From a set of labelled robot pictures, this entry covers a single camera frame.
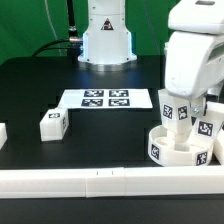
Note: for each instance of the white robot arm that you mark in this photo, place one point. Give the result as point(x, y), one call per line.
point(107, 43)

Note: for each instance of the white U-shaped fence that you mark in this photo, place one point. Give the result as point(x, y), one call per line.
point(49, 183)

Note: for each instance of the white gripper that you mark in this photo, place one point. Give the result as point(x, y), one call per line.
point(194, 64)

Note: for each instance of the white marker sheet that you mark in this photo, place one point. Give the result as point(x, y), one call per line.
point(105, 99)

